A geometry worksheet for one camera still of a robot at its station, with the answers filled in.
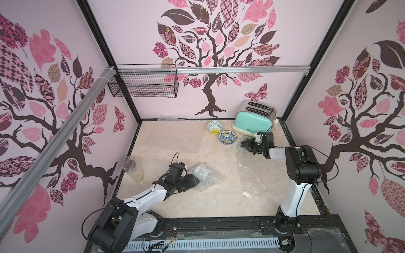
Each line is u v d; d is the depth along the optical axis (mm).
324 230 727
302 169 532
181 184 738
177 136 1115
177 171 679
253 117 995
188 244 698
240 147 1002
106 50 811
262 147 825
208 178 837
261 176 901
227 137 1082
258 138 937
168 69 901
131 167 791
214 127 1138
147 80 947
